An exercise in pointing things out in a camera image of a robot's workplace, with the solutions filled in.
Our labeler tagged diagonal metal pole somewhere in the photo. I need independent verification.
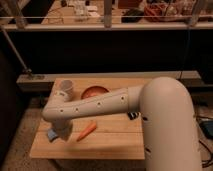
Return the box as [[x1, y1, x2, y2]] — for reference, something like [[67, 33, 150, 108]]
[[1, 26, 33, 78]]

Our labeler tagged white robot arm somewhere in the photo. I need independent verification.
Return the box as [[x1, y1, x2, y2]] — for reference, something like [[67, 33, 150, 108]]
[[42, 77, 202, 171]]

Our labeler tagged grey metal ledge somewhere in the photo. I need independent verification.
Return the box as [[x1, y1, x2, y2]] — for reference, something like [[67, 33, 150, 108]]
[[16, 70, 201, 92]]

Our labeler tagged translucent plastic cup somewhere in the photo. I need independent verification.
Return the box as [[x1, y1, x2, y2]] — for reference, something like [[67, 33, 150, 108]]
[[59, 80, 74, 99]]

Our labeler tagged orange bowl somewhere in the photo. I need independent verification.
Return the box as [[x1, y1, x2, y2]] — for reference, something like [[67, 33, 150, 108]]
[[81, 86, 108, 99]]

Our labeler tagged orange pepper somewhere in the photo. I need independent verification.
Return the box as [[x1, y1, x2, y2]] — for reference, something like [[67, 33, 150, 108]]
[[77, 122, 97, 141]]

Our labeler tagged black striped object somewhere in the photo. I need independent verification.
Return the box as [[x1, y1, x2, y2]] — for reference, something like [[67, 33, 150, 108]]
[[127, 112, 139, 120]]

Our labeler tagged wooden table board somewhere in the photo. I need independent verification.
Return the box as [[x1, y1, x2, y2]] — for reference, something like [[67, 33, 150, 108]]
[[30, 78, 148, 160]]

